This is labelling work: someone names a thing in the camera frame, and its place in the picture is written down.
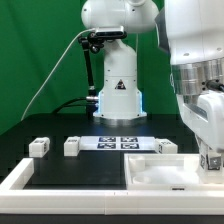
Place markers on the white U-shaped obstacle fence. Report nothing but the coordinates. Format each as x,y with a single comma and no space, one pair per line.
15,198

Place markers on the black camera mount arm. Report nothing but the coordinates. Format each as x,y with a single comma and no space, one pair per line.
83,41

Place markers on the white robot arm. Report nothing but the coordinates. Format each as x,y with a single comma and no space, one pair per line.
192,32

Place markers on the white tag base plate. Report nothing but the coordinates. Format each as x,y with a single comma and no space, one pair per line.
128,143

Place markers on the white square table top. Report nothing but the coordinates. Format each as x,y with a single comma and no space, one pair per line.
168,172

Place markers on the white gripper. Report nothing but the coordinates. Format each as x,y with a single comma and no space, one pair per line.
205,117

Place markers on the grey camera on mount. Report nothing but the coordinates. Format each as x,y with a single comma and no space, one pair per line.
110,33

